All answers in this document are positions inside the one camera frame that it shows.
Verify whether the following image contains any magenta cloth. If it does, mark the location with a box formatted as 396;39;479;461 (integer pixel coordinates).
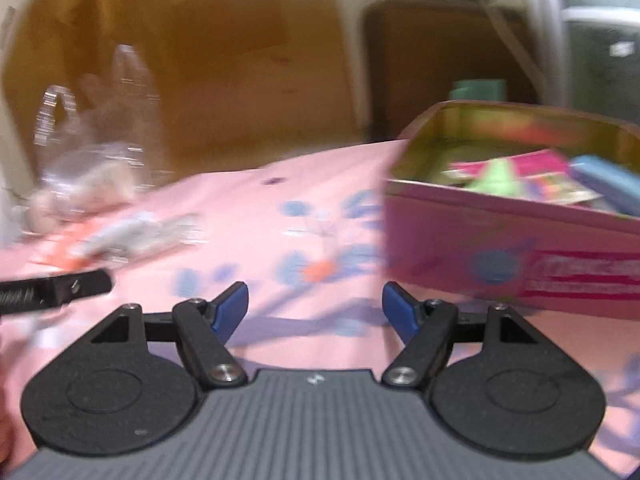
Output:
444;148;568;182

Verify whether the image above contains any pink floral bedsheet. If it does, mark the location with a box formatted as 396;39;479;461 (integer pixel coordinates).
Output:
0;138;640;480

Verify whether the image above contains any pink biscuit tin box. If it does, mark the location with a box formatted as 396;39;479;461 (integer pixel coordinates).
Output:
384;101;639;320

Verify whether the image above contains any light green cloth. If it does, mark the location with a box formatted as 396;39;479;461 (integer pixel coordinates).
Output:
463;157;524;198

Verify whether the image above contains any green paper cup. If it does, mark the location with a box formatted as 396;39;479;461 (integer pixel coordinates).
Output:
448;79;506;102

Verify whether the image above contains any bagged smiley keyring pouch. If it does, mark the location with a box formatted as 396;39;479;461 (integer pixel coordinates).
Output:
122;214;206;262

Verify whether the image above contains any brown chair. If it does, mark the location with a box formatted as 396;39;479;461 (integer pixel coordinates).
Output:
362;0;538;142

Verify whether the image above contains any clear plastic bag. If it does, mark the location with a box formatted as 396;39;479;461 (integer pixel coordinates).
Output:
8;43;177;241

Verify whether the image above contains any colour marker pen pack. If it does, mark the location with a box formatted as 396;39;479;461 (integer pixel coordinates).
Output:
521;172;600;206

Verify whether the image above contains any white paper cup stack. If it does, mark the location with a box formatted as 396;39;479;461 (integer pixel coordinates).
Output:
13;169;144;236

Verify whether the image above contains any blue sponge case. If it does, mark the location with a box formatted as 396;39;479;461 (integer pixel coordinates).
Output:
570;155;640;217

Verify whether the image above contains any patterned glass cabinet door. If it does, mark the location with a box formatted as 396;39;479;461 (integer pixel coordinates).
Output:
528;0;639;124

